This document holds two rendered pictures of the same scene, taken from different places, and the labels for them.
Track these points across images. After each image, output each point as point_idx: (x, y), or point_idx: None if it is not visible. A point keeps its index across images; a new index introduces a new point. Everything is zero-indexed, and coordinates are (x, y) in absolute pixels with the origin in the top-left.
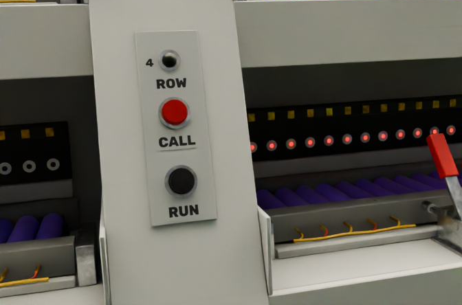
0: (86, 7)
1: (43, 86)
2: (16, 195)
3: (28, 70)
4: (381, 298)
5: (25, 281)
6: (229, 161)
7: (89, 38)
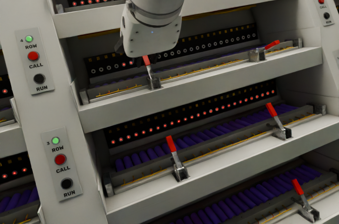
0: None
1: (238, 16)
2: (247, 44)
3: None
4: None
5: (289, 47)
6: (333, 10)
7: None
